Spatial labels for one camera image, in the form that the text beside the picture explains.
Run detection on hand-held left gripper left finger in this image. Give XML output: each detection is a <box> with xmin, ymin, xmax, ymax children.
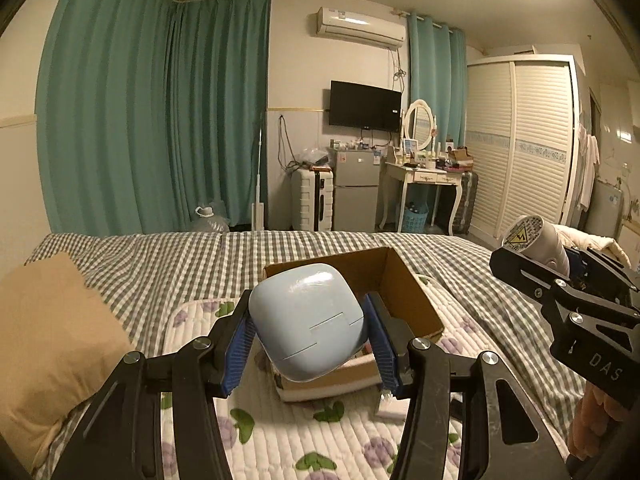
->
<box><xmin>52</xmin><ymin>289</ymin><xmax>255</xmax><ymax>480</ymax></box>

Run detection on blue plastic basket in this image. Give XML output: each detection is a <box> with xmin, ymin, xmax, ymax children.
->
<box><xmin>398</xmin><ymin>205</ymin><xmax>430</xmax><ymax>233</ymax></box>

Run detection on white air conditioner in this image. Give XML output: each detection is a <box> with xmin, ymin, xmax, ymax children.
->
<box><xmin>315</xmin><ymin>6</ymin><xmax>406</xmax><ymax>51</ymax></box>

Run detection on white dressing table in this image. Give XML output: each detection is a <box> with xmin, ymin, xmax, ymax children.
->
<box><xmin>382</xmin><ymin>159</ymin><xmax>474</xmax><ymax>236</ymax></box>

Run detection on narrow light teal curtain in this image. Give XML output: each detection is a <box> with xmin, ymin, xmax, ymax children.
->
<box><xmin>406</xmin><ymin>10</ymin><xmax>469</xmax><ymax>152</ymax></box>

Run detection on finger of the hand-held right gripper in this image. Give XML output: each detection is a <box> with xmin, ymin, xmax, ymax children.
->
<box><xmin>490</xmin><ymin>246</ymin><xmax>597</xmax><ymax>314</ymax></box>
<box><xmin>566</xmin><ymin>247</ymin><xmax>640</xmax><ymax>317</ymax></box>

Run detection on white padded jacket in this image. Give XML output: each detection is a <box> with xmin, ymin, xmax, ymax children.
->
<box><xmin>555</xmin><ymin>224</ymin><xmax>632</xmax><ymax>272</ymax></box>

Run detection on white louvred wardrobe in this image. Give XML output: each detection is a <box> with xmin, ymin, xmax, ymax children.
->
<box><xmin>466</xmin><ymin>52</ymin><xmax>586</xmax><ymax>241</ymax></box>

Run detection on clear plastic jug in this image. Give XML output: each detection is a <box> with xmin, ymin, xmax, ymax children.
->
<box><xmin>192</xmin><ymin>200</ymin><xmax>231</xmax><ymax>234</ymax></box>

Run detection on small white box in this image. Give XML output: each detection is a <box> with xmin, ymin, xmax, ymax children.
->
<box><xmin>377</xmin><ymin>401</ymin><xmax>409</xmax><ymax>421</ymax></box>

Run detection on black wall television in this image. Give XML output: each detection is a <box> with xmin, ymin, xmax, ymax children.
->
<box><xmin>329</xmin><ymin>80</ymin><xmax>403</xmax><ymax>134</ymax></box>

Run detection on floral quilted mat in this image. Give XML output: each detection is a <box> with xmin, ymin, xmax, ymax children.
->
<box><xmin>162</xmin><ymin>274</ymin><xmax>568</xmax><ymax>480</ymax></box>

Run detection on light blue earbuds case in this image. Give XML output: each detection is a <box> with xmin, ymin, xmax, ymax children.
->
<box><xmin>248</xmin><ymin>262</ymin><xmax>366</xmax><ymax>384</ymax></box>

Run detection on wide teal curtain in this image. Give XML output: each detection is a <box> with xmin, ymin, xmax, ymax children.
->
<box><xmin>35</xmin><ymin>0</ymin><xmax>182</xmax><ymax>236</ymax></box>

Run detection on clear plastic bag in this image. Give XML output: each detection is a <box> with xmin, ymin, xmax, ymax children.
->
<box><xmin>295</xmin><ymin>147</ymin><xmax>331</xmax><ymax>169</ymax></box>

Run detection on cardboard box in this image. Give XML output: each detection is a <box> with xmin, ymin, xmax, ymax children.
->
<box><xmin>263</xmin><ymin>246</ymin><xmax>445</xmax><ymax>402</ymax></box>

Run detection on silver mini fridge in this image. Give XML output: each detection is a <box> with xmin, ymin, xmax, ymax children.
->
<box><xmin>327</xmin><ymin>147</ymin><xmax>381</xmax><ymax>232</ymax></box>

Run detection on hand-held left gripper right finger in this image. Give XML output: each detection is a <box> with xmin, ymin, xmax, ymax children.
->
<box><xmin>362</xmin><ymin>291</ymin><xmax>571</xmax><ymax>480</ymax></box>

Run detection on hanging white towels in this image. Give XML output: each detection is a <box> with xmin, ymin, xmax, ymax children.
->
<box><xmin>575</xmin><ymin>122</ymin><xmax>600</xmax><ymax>212</ymax></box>

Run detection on silver suitcase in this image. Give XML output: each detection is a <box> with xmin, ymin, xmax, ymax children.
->
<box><xmin>452</xmin><ymin>170</ymin><xmax>479</xmax><ymax>235</ymax></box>

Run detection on white ribbed suitcase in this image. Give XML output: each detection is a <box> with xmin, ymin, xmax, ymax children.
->
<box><xmin>291</xmin><ymin>167</ymin><xmax>335</xmax><ymax>233</ymax></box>

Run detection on tan pillow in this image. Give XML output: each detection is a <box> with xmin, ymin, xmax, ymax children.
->
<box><xmin>0</xmin><ymin>251</ymin><xmax>134</xmax><ymax>467</ymax></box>

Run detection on oval white mirror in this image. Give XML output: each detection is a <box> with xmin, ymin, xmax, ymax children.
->
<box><xmin>402</xmin><ymin>100</ymin><xmax>436</xmax><ymax>153</ymax></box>

